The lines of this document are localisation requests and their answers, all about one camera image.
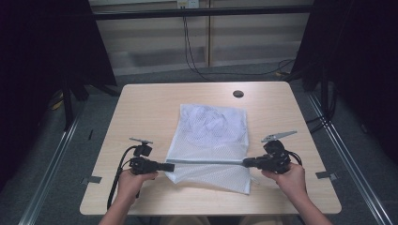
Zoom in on grey tape strip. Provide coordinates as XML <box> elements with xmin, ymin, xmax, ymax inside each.
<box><xmin>314</xmin><ymin>171</ymin><xmax>339</xmax><ymax>182</ymax></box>
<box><xmin>80</xmin><ymin>175</ymin><xmax>103</xmax><ymax>186</ymax></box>

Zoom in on black metal stand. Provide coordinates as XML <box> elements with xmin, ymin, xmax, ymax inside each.
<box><xmin>60</xmin><ymin>70</ymin><xmax>75</xmax><ymax>132</ymax></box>
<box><xmin>320</xmin><ymin>67</ymin><xmax>338</xmax><ymax>124</ymax></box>

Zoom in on white cloth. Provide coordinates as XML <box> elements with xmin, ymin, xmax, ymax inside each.
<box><xmin>182</xmin><ymin>106</ymin><xmax>247</xmax><ymax>146</ymax></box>

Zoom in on person's right hand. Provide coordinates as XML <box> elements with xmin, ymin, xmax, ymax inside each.
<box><xmin>260</xmin><ymin>162</ymin><xmax>306</xmax><ymax>202</ymax></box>

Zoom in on person's left leg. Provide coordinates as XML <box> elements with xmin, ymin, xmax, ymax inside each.
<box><xmin>158</xmin><ymin>216</ymin><xmax>211</xmax><ymax>225</ymax></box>

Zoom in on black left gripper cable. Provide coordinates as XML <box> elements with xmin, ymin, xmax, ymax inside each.
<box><xmin>106</xmin><ymin>144</ymin><xmax>139</xmax><ymax>211</ymax></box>

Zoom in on black floor cables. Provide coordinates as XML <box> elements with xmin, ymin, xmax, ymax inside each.
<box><xmin>304</xmin><ymin>114</ymin><xmax>329</xmax><ymax>134</ymax></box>

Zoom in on white wall outlet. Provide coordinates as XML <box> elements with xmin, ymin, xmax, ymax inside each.
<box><xmin>176</xmin><ymin>0</ymin><xmax>200</xmax><ymax>9</ymax></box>

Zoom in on metal floor rail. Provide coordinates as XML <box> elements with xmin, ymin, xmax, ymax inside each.
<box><xmin>305</xmin><ymin>91</ymin><xmax>394</xmax><ymax>225</ymax></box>
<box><xmin>18</xmin><ymin>102</ymin><xmax>86</xmax><ymax>225</ymax></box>

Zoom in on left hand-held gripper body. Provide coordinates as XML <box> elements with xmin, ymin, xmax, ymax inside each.
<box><xmin>128</xmin><ymin>137</ymin><xmax>160</xmax><ymax>175</ymax></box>

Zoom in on person's right leg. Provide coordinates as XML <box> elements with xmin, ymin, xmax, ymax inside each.
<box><xmin>238</xmin><ymin>216</ymin><xmax>284</xmax><ymax>225</ymax></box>

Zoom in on black horizontal metal bar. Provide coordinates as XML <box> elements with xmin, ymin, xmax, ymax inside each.
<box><xmin>93</xmin><ymin>5</ymin><xmax>314</xmax><ymax>22</ymax></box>

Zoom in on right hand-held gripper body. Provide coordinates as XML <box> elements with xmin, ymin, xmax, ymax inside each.
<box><xmin>257</xmin><ymin>129</ymin><xmax>299</xmax><ymax>175</ymax></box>

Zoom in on black curtain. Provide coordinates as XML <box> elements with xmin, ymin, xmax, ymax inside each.
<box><xmin>0</xmin><ymin>0</ymin><xmax>117</xmax><ymax>190</ymax></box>
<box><xmin>290</xmin><ymin>0</ymin><xmax>398</xmax><ymax>164</ymax></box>

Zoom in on white mesh laundry bag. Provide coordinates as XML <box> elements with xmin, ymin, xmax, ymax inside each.
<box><xmin>164</xmin><ymin>103</ymin><xmax>261</xmax><ymax>196</ymax></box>

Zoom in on person's left hand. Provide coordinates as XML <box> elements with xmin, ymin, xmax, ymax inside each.
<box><xmin>117</xmin><ymin>169</ymin><xmax>160</xmax><ymax>206</ymax></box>

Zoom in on person's leg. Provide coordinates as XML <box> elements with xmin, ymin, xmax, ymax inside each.
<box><xmin>238</xmin><ymin>216</ymin><xmax>284</xmax><ymax>225</ymax></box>
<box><xmin>158</xmin><ymin>216</ymin><xmax>211</xmax><ymax>225</ymax></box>

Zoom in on yellow item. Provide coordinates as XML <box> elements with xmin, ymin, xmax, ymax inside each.
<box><xmin>51</xmin><ymin>89</ymin><xmax>66</xmax><ymax>112</ymax></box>

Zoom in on black wall cables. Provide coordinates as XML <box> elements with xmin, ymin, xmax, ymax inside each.
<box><xmin>181</xmin><ymin>16</ymin><xmax>297</xmax><ymax>83</ymax></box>

